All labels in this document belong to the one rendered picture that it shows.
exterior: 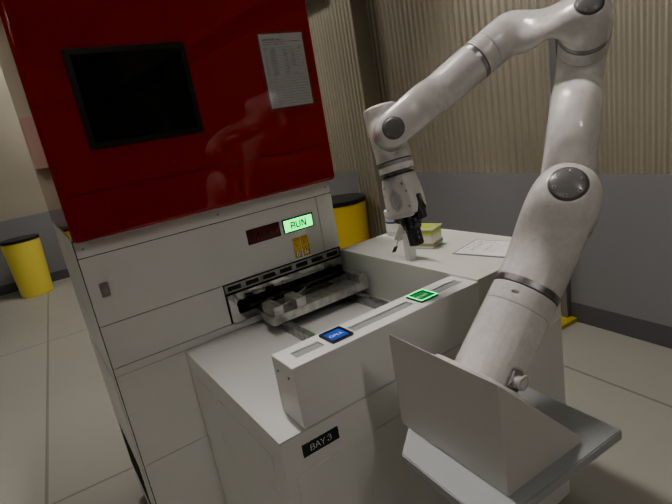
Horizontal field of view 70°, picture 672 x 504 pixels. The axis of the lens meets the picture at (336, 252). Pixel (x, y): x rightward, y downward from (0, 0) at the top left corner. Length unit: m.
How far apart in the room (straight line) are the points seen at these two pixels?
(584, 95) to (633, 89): 1.74
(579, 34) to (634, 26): 1.70
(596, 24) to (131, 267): 1.25
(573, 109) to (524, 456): 0.65
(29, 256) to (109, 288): 5.23
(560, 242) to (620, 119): 1.99
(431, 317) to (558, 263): 0.37
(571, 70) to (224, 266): 1.07
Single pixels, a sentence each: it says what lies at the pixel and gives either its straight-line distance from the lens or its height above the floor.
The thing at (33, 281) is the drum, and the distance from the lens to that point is 6.74.
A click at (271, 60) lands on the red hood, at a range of 1.57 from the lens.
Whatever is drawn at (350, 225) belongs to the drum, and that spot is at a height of 0.54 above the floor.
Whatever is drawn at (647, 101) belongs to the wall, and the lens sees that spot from 2.81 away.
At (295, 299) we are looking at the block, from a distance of 1.50.
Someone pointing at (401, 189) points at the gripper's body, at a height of 1.24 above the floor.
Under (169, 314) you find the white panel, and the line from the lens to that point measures 1.52.
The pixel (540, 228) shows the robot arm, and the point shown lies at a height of 1.17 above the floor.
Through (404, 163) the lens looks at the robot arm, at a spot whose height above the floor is 1.29.
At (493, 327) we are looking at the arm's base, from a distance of 0.90.
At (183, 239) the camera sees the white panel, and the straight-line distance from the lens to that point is 1.49.
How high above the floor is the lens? 1.41
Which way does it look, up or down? 15 degrees down
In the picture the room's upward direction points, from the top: 10 degrees counter-clockwise
